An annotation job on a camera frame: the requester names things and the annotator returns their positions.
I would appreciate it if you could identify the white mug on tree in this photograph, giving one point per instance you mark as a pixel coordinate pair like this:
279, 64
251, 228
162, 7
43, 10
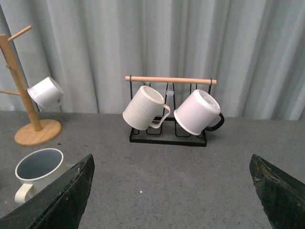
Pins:
47, 93

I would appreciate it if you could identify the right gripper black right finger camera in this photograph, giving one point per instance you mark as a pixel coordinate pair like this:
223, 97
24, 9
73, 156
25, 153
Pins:
281, 195

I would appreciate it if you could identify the cream ribbed hanging mug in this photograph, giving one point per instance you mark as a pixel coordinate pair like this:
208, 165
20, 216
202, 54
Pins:
144, 107

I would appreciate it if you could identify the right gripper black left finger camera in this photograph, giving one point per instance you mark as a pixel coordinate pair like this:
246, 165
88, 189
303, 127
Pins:
60, 205

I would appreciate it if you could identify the cream mug grey inside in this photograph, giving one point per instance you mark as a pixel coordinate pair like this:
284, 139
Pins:
37, 170

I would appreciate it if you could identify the white mug black handle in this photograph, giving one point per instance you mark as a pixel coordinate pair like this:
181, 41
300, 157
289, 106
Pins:
200, 111

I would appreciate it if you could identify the black wire mug rack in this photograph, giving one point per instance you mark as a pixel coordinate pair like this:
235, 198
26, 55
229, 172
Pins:
170, 133

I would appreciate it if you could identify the wooden mug tree stand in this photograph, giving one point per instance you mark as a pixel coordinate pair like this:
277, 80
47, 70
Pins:
37, 132

